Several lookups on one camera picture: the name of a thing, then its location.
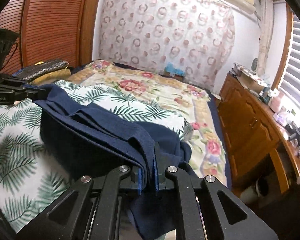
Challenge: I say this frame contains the pink bottle on cabinet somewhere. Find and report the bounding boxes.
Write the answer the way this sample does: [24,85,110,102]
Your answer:
[269,92,284,113]

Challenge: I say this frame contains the wooden side cabinet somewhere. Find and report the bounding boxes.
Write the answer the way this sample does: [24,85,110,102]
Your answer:
[218,73,300,194]

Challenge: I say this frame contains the yellow plush toy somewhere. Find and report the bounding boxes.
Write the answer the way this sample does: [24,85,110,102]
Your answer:
[30,67,71,85]

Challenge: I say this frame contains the blue item on box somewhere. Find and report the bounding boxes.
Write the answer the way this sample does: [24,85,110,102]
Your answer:
[164,62,185,79]

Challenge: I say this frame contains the palm leaf print towel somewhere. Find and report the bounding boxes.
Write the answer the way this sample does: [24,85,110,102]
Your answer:
[0,80,191,232]

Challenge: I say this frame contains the brown louvered wardrobe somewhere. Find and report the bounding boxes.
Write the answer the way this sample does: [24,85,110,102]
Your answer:
[0,0,99,74]

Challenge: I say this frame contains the navy printed t-shirt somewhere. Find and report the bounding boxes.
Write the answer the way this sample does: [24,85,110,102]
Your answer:
[36,84,194,239]

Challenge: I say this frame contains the tied beige window curtain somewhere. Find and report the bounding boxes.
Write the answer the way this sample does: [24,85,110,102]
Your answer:
[256,0,274,76]

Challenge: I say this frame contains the zebra window blind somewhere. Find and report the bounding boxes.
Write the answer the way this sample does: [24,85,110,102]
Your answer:
[279,14,300,109]

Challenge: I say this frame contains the black spare gripper on cabinet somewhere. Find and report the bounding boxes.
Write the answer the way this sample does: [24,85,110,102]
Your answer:
[285,122,300,146]

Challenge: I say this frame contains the pink circle pattern curtain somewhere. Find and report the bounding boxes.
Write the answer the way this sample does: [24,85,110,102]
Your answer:
[98,0,235,90]

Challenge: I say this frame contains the cardboard box on cabinet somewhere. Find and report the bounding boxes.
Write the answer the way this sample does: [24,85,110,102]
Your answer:
[238,74,264,94]

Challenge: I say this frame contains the dark patterned folded garment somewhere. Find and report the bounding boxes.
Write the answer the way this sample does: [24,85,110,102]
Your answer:
[12,59,69,82]

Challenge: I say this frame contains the floral bed blanket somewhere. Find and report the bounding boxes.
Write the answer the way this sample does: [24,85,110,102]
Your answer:
[58,60,231,187]

